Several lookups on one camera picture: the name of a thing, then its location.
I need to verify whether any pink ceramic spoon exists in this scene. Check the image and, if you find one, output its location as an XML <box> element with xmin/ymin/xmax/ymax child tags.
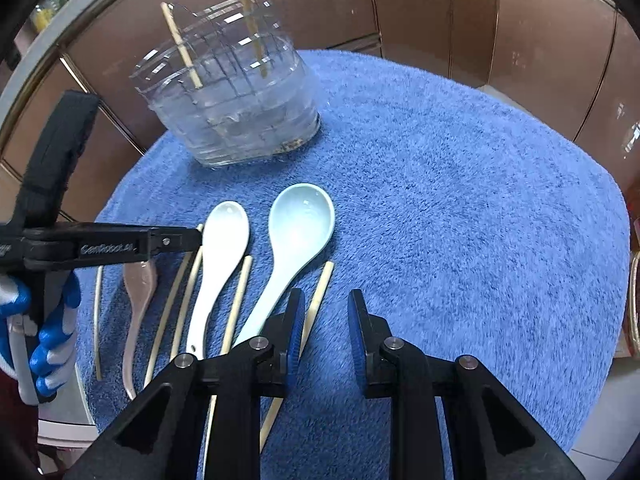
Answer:
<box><xmin>122</xmin><ymin>261</ymin><xmax>157</xmax><ymax>400</ymax></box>

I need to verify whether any bamboo chopstick long curved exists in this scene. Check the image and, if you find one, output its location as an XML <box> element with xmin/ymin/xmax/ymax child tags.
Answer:
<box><xmin>143</xmin><ymin>252</ymin><xmax>196</xmax><ymax>386</ymax></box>

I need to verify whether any light blue ceramic spoon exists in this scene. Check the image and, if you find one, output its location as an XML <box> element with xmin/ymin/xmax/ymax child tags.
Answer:
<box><xmin>234</xmin><ymin>183</ymin><xmax>335</xmax><ymax>346</ymax></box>

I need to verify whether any blue white gloved hand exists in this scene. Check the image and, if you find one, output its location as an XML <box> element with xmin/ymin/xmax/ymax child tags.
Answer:
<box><xmin>1</xmin><ymin>272</ymin><xmax>80</xmax><ymax>406</ymax></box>

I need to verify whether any white ceramic spoon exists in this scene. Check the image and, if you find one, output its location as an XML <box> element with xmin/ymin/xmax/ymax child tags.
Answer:
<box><xmin>186</xmin><ymin>200</ymin><xmax>250</xmax><ymax>360</ymax></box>

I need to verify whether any blue terry towel mat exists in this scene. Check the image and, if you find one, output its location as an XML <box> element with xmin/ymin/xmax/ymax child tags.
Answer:
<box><xmin>99</xmin><ymin>50</ymin><xmax>629</xmax><ymax>479</ymax></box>

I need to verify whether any clear wire utensil holder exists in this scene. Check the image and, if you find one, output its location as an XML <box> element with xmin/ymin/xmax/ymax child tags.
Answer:
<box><xmin>130</xmin><ymin>0</ymin><xmax>320</xmax><ymax>167</ymax></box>

